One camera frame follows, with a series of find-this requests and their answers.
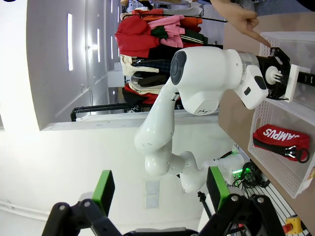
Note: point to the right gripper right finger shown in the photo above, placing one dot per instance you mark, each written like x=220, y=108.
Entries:
x=217, y=186

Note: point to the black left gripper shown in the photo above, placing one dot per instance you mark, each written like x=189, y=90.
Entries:
x=264, y=62

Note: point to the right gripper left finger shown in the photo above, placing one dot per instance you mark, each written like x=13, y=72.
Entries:
x=103, y=189

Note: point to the red zip pouch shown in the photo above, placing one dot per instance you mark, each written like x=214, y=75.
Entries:
x=275, y=137

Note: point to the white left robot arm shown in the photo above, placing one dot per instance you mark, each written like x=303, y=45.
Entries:
x=204, y=73

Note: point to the person's right hand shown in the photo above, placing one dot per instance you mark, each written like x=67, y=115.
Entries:
x=242, y=22

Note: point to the white perforated plastic basket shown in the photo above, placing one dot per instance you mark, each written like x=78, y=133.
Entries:
x=295, y=41
x=275, y=169

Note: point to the yellow red emergency stop button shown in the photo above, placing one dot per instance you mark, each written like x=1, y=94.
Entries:
x=294, y=222

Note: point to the dark green striped garment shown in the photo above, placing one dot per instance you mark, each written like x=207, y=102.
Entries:
x=194, y=37

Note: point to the red cloth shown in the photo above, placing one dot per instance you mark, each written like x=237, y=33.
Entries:
x=133, y=94

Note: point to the orange garment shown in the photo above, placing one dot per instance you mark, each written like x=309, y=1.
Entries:
x=192, y=20

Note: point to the pink garment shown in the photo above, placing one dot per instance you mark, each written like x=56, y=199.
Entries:
x=172, y=34

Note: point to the black grid-pattern garment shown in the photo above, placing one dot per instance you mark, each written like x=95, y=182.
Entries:
x=157, y=65

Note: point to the beige garment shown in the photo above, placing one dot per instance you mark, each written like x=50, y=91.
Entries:
x=128, y=66

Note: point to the ceiling light strip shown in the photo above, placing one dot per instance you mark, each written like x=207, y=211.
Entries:
x=70, y=41
x=98, y=45

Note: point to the red dress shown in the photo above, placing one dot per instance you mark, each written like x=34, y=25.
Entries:
x=135, y=39

